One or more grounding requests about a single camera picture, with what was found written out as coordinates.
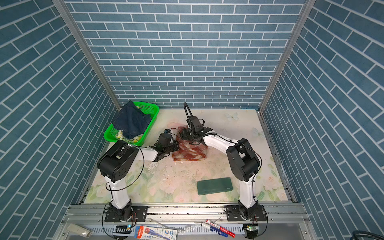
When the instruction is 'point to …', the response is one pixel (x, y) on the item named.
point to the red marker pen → (221, 229)
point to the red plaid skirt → (187, 151)
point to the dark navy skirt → (131, 120)
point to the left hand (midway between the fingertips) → (180, 143)
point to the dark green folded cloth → (214, 186)
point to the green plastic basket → (145, 109)
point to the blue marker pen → (214, 229)
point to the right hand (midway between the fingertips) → (180, 133)
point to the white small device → (76, 229)
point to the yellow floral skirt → (134, 139)
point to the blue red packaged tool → (149, 233)
